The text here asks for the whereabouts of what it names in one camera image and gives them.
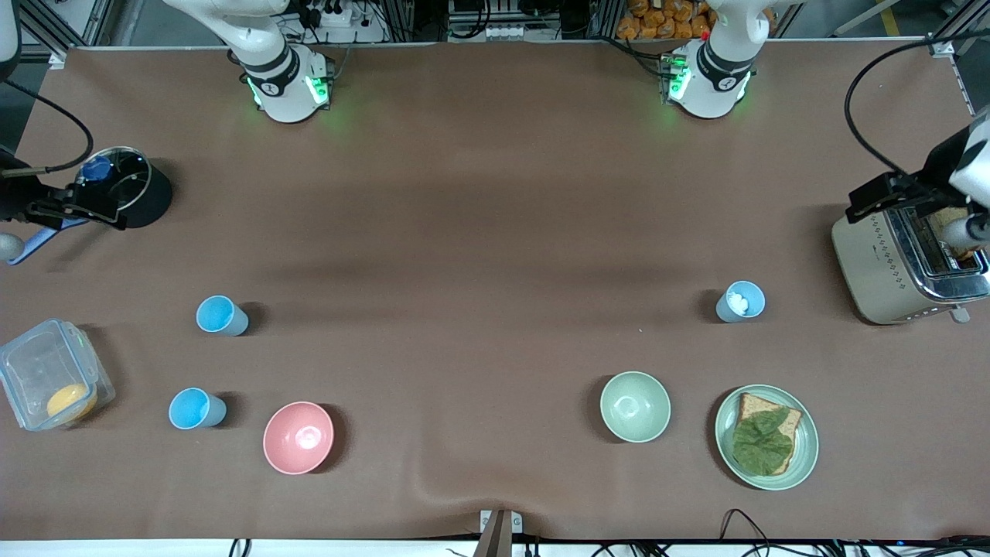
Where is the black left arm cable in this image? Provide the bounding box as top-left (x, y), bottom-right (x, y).
top-left (844, 29), bottom-right (990, 176)

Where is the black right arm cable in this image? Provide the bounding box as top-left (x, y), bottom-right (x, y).
top-left (0, 77), bottom-right (96, 175)

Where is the clear plastic food container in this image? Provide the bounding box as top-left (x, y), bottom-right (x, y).
top-left (0, 318), bottom-right (117, 432)

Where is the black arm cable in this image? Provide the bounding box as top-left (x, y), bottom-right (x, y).
top-left (0, 77), bottom-right (96, 175)
top-left (844, 29), bottom-right (990, 176)

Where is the black looped cable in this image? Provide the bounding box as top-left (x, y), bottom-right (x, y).
top-left (719, 508), bottom-right (782, 547)

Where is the metal table clamp bracket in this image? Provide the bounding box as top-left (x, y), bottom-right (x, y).
top-left (472, 508), bottom-right (524, 557)

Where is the beige and steel toaster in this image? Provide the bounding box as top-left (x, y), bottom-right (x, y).
top-left (831, 203), bottom-right (990, 326)

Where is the glass lid blue knob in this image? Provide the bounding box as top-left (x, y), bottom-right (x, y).
top-left (73, 146), bottom-right (152, 216)

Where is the light green plate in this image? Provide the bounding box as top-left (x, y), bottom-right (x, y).
top-left (714, 384), bottom-right (820, 492)

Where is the brown table mat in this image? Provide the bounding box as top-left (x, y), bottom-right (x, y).
top-left (0, 40), bottom-right (990, 542)

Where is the brown bread slice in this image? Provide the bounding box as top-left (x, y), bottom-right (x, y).
top-left (733, 392), bottom-right (804, 477)

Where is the blue plastic cup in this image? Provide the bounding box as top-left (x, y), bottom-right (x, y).
top-left (169, 388), bottom-right (228, 431)
top-left (196, 295), bottom-right (250, 337)

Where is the green lettuce leaf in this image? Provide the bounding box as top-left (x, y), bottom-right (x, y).
top-left (732, 408), bottom-right (796, 477)

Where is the pile of orange buns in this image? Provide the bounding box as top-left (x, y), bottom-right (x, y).
top-left (616, 0), bottom-right (714, 41)

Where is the orange round food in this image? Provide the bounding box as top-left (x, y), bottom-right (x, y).
top-left (46, 383), bottom-right (99, 423)

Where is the brown toast slice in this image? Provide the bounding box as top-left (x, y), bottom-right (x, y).
top-left (927, 206), bottom-right (981, 261)

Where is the black saucepan blue handle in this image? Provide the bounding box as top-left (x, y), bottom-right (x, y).
top-left (6, 147), bottom-right (174, 267)

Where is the pink bowl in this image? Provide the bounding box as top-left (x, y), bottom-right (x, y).
top-left (263, 401), bottom-right (336, 476)

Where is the light green bowl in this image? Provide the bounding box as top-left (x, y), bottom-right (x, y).
top-left (600, 371), bottom-right (672, 444)

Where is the blue cup with white item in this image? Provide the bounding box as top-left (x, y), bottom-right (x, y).
top-left (715, 280), bottom-right (766, 324)

